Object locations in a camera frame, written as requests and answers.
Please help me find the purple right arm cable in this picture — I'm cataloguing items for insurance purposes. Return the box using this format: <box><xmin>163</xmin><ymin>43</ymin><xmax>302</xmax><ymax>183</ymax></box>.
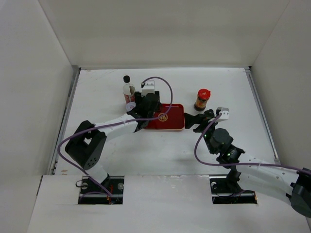
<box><xmin>194</xmin><ymin>114</ymin><xmax>311</xmax><ymax>177</ymax></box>

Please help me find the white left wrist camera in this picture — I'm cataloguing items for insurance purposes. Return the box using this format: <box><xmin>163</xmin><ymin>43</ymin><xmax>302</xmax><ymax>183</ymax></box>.
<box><xmin>141</xmin><ymin>80</ymin><xmax>155</xmax><ymax>97</ymax></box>

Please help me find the aluminium frame rail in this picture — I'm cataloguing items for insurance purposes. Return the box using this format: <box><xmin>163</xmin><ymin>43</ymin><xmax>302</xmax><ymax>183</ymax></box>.
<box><xmin>47</xmin><ymin>65</ymin><xmax>81</xmax><ymax>175</ymax></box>
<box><xmin>244</xmin><ymin>67</ymin><xmax>280</xmax><ymax>164</ymax></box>

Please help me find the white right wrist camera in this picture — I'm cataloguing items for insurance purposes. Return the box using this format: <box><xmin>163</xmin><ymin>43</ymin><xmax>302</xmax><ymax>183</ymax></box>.
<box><xmin>216</xmin><ymin>107</ymin><xmax>229</xmax><ymax>122</ymax></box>

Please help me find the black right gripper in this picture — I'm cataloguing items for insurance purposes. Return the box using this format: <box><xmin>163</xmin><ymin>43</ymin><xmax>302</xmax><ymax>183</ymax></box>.
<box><xmin>184</xmin><ymin>112</ymin><xmax>221</xmax><ymax>154</ymax></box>

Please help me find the left aluminium frame rail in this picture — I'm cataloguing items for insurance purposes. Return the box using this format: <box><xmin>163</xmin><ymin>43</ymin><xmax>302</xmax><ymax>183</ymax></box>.
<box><xmin>47</xmin><ymin>65</ymin><xmax>81</xmax><ymax>175</ymax></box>

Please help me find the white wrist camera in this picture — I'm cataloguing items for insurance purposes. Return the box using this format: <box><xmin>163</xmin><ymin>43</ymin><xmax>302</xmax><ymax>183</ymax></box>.
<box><xmin>141</xmin><ymin>80</ymin><xmax>155</xmax><ymax>97</ymax></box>
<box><xmin>216</xmin><ymin>107</ymin><xmax>229</xmax><ymax>122</ymax></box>

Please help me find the red-lid chili sauce jar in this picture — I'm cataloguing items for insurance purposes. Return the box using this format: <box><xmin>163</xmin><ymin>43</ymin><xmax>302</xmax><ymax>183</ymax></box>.
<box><xmin>194</xmin><ymin>88</ymin><xmax>211</xmax><ymax>111</ymax></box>

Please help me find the soy sauce glass bottle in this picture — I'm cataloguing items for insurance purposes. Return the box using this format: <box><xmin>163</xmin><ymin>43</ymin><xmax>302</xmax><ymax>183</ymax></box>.
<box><xmin>123</xmin><ymin>75</ymin><xmax>135</xmax><ymax>103</ymax></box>

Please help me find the right aluminium frame rail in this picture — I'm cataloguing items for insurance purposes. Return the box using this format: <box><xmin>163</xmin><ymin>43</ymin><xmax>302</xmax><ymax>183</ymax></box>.
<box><xmin>244</xmin><ymin>67</ymin><xmax>280</xmax><ymax>164</ymax></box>

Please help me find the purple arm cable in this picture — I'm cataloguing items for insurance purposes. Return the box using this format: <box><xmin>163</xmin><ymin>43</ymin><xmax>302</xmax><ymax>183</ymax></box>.
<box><xmin>58</xmin><ymin>76</ymin><xmax>173</xmax><ymax>199</ymax></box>
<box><xmin>194</xmin><ymin>114</ymin><xmax>311</xmax><ymax>177</ymax></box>

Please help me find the white-lid spice jar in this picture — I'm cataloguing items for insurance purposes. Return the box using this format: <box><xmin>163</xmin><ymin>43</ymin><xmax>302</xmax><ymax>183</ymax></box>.
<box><xmin>125</xmin><ymin>101</ymin><xmax>136</xmax><ymax>112</ymax></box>

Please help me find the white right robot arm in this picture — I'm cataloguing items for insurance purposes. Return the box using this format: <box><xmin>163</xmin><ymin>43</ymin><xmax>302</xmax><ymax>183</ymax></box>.
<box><xmin>184</xmin><ymin>107</ymin><xmax>311</xmax><ymax>218</ymax></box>

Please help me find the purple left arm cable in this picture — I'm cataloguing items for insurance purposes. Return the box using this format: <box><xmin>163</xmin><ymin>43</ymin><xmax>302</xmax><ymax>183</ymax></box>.
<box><xmin>58</xmin><ymin>76</ymin><xmax>173</xmax><ymax>199</ymax></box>

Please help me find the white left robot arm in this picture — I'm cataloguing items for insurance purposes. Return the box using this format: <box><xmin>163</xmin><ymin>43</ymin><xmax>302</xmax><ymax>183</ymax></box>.
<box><xmin>65</xmin><ymin>91</ymin><xmax>160</xmax><ymax>194</ymax></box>

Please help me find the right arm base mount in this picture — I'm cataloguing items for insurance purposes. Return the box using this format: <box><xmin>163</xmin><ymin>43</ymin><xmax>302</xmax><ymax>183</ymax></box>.
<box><xmin>209</xmin><ymin>175</ymin><xmax>257</xmax><ymax>204</ymax></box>

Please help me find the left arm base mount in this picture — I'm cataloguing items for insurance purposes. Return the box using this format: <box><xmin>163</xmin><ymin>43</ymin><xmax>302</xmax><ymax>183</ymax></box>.
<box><xmin>75</xmin><ymin>176</ymin><xmax>125</xmax><ymax>205</ymax></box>

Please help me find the red lacquer tray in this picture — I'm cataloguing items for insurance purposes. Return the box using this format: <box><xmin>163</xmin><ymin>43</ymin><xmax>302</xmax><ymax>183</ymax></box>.
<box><xmin>145</xmin><ymin>103</ymin><xmax>185</xmax><ymax>131</ymax></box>

